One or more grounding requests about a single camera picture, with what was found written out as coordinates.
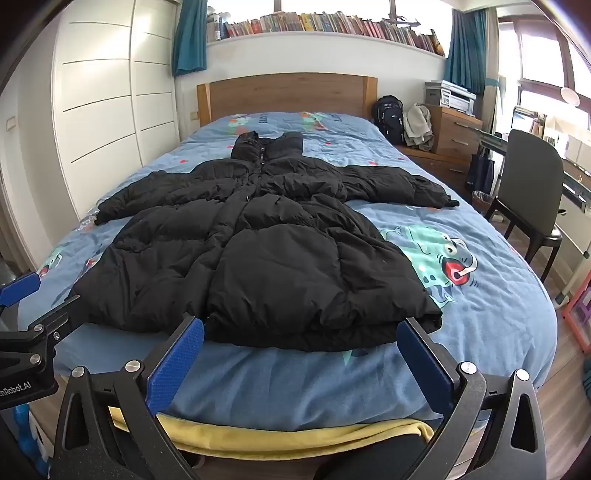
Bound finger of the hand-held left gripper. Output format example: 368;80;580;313
27;294;94;345
0;271;42;309

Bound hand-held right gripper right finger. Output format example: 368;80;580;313
397;316;548;480

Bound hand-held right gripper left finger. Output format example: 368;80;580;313
53;314;206;480

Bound black puffer coat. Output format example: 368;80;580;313
71;130;461;354

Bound grey clothes heap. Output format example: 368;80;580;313
403;103;435;151

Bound person's left hand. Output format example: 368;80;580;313
13;405;51;479

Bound bed with blue cartoon sheet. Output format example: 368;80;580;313
28;111;561;432

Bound person's dark clothing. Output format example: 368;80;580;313
314;433;439;480

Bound yellow bed sheet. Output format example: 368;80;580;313
108;405;435;459

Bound pink storage rack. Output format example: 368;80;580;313
561;281;591;352

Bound trash bin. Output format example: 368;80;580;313
472;190;498;214

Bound wooden nightstand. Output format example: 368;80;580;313
397;143;477;191

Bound dark tote bag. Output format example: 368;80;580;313
466;150;495;195

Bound dark chair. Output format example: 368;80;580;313
484;129;567;284

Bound white wardrobe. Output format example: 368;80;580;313
51;0;182;219

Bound wooden dresser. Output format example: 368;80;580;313
425;104;484;162

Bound black backpack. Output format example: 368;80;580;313
372;95;406;145

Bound white printer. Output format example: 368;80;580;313
424;79;476;116

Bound wooden bed headboard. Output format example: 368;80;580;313
196;73;378;131

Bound teal curtain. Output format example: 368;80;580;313
172;0;208;77
444;9;488;96

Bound row of books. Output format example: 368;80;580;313
206;12;447;57

